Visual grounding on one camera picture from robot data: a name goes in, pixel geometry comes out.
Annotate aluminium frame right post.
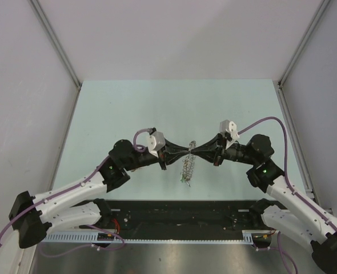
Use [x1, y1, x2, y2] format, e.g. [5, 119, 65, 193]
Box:
[277, 0, 333, 88]

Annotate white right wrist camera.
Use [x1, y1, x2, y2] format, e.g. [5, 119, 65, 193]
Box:
[219, 119, 239, 149]

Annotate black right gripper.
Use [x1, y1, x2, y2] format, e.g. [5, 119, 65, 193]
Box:
[191, 133, 257, 167]

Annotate metal disc keyring holder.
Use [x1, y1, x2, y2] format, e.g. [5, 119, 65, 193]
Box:
[180, 140, 196, 187]

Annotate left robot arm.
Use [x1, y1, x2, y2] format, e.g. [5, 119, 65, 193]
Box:
[9, 136, 190, 249]

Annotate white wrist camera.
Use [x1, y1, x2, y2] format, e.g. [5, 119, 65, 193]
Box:
[219, 119, 239, 149]
[147, 130, 166, 158]

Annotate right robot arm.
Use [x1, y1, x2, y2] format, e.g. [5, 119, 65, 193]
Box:
[192, 134, 337, 273]

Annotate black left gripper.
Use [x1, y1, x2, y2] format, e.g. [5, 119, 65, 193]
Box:
[123, 137, 189, 171]

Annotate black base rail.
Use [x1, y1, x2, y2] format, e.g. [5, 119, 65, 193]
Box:
[107, 200, 268, 231]

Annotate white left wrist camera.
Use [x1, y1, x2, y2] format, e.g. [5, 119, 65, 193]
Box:
[147, 130, 166, 158]

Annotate aluminium frame left post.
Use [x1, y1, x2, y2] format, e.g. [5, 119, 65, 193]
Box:
[28, 0, 82, 90]

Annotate aluminium frame post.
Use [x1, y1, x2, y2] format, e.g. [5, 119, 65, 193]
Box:
[28, 0, 82, 90]
[277, 0, 333, 88]

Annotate grey slotted cable duct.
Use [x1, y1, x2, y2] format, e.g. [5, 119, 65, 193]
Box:
[39, 229, 275, 245]

